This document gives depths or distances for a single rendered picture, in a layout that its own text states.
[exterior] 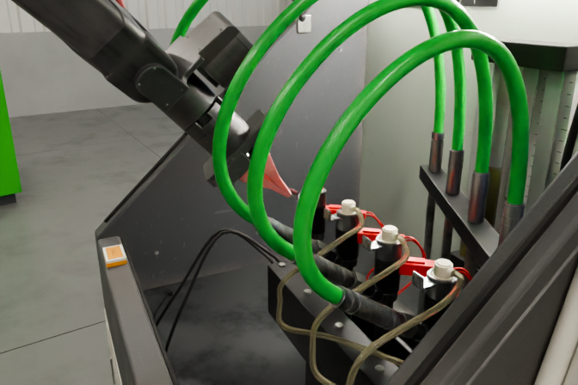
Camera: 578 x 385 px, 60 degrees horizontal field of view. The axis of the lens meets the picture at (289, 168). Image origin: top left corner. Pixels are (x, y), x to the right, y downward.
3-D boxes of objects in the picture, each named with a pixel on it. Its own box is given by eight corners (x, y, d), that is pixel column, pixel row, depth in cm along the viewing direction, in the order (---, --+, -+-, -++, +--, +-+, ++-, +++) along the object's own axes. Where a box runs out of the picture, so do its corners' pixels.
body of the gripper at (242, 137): (279, 130, 58) (233, 84, 55) (217, 192, 59) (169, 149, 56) (268, 118, 64) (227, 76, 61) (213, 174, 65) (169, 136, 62)
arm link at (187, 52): (99, 44, 53) (129, 86, 48) (175, -36, 52) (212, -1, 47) (171, 97, 63) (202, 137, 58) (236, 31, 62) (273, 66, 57)
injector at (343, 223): (313, 360, 65) (316, 212, 59) (346, 350, 68) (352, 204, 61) (323, 374, 63) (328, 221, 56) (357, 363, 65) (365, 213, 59)
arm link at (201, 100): (145, 90, 59) (142, 99, 54) (186, 48, 59) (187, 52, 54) (188, 129, 62) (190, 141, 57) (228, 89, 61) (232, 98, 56)
